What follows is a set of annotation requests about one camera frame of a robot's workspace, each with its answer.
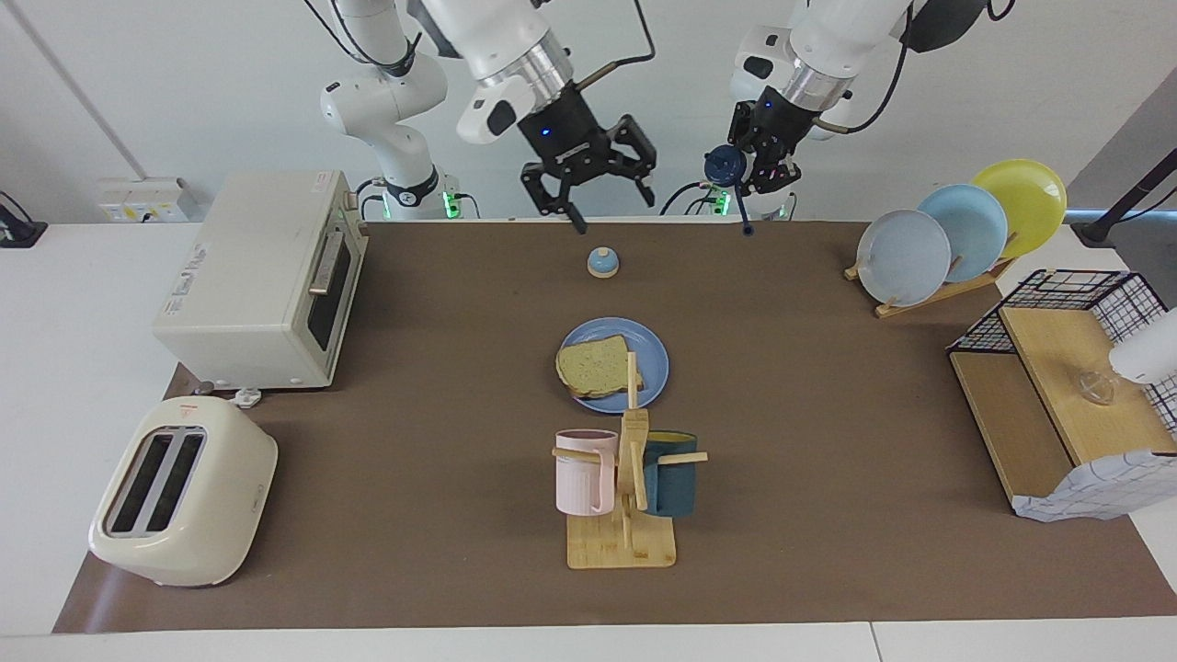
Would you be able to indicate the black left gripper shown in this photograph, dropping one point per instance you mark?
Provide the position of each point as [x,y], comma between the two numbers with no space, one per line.
[777,129]

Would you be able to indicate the white wall socket strip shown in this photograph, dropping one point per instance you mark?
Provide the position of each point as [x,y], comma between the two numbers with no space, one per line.
[138,202]

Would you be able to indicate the wooden mug tree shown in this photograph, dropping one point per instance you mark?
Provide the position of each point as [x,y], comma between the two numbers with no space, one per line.
[621,542]

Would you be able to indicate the blue round plate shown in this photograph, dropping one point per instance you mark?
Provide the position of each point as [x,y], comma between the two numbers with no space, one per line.
[655,368]

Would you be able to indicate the cream toaster oven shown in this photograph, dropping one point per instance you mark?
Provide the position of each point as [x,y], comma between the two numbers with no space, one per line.
[248,313]

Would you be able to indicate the small blue bell wooden knob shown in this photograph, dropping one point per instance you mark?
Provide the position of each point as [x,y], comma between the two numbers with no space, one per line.
[602,265]

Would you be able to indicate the yellow plate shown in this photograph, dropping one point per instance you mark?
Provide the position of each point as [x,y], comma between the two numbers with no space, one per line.
[1034,202]

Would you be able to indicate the cream two-slot toaster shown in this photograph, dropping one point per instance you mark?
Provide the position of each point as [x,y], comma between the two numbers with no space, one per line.
[230,496]

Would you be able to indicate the light blue plate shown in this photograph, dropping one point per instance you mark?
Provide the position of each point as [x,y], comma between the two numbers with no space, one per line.
[975,230]

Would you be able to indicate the small white plug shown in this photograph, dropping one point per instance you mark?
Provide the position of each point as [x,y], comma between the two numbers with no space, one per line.
[245,397]

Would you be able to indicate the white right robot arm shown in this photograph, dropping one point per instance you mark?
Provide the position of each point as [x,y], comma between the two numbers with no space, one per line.
[386,101]

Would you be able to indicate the pale grey plate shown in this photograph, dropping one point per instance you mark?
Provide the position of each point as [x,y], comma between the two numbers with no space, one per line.
[901,262]

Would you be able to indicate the wooden plate rack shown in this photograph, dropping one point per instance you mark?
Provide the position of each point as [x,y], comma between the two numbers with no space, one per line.
[929,299]

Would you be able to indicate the small clear glass object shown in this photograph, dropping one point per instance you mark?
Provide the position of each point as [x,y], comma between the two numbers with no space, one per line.
[1099,386]

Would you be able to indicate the black clamp base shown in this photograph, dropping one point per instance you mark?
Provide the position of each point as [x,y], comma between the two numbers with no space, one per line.
[18,234]

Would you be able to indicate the toasted bread slice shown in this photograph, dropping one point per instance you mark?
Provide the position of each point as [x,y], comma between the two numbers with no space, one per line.
[598,368]

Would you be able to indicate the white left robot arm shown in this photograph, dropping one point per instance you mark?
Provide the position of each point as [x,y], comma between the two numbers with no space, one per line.
[828,37]

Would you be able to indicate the translucent bottle with blue cap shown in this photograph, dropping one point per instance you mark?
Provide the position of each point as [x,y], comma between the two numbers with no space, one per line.
[725,165]

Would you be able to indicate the teal mug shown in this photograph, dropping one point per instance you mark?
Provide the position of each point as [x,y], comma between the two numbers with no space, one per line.
[676,487]

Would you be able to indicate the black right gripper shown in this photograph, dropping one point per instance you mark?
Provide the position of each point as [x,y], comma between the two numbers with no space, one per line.
[570,129]

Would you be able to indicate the brown table mat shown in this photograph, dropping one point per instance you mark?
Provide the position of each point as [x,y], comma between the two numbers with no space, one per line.
[441,515]

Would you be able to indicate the wooden two-step shelf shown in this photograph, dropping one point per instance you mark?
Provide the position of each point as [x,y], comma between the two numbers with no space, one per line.
[1057,368]

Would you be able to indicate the white checkered cloth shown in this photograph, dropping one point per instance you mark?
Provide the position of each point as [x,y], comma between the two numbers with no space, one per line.
[1103,483]

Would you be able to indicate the pink ribbed mug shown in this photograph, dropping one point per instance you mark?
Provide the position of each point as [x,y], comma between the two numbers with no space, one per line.
[579,478]

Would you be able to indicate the white cylinder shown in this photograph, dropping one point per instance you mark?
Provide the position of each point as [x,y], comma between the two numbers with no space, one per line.
[1149,354]

